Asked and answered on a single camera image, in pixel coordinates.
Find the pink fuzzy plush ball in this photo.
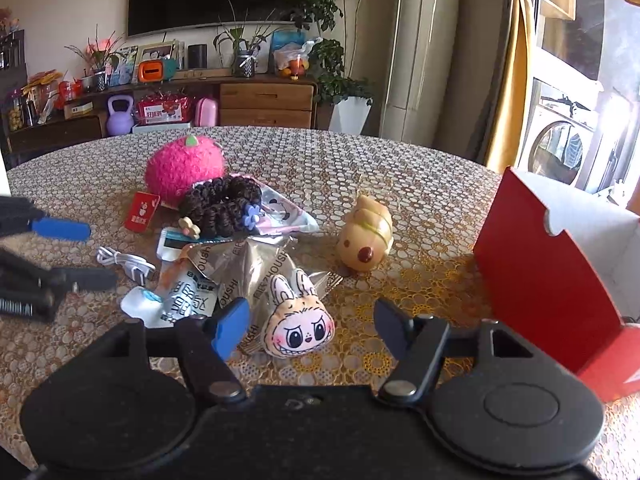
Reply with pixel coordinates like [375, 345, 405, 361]
[144, 134, 226, 206]

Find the pink small case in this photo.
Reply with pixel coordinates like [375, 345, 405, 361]
[193, 98, 218, 127]

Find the white washing machine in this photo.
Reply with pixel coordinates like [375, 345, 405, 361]
[515, 79, 634, 194]

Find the bag of oranges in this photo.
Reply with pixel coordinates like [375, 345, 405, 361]
[272, 37, 323, 80]

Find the white usb cable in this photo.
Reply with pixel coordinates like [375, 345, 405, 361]
[95, 245, 158, 283]

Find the black speaker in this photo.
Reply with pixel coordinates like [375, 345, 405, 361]
[186, 44, 208, 70]

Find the dark brown hair scrunchie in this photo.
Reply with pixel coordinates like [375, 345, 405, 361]
[178, 176, 262, 240]

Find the small red tag card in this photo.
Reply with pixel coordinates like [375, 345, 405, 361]
[124, 191, 160, 233]

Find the wooden tv cabinet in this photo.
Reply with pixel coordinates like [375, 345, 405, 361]
[1, 75, 318, 167]

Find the photo frame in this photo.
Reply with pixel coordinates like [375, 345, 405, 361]
[136, 40, 184, 70]

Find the red gift box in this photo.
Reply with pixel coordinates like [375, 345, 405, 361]
[137, 92, 193, 126]

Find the purple kettlebell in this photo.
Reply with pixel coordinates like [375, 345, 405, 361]
[105, 94, 134, 136]

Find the red cardboard box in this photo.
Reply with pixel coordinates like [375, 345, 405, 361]
[473, 168, 639, 402]

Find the pink white snack packet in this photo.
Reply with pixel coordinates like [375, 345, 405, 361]
[228, 174, 320, 236]

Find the yellow squishy animal toy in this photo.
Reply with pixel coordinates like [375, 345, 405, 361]
[336, 194, 394, 272]

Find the blue white small packet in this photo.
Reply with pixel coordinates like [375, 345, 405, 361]
[120, 228, 218, 328]

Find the beige standing air conditioner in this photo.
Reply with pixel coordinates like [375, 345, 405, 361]
[378, 0, 459, 146]

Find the tall potted plant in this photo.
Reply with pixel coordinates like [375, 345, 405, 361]
[291, 0, 374, 136]

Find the glass vase with plant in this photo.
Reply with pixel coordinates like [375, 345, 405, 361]
[213, 1, 277, 78]

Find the silver foil snack packet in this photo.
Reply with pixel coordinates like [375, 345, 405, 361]
[181, 235, 342, 356]

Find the lace patterned tablecloth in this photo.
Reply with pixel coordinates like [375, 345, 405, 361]
[1, 127, 639, 479]

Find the pink monster plush keychain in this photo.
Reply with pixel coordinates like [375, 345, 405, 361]
[260, 268, 335, 359]

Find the yellow curtain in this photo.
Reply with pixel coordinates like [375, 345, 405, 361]
[483, 0, 535, 174]

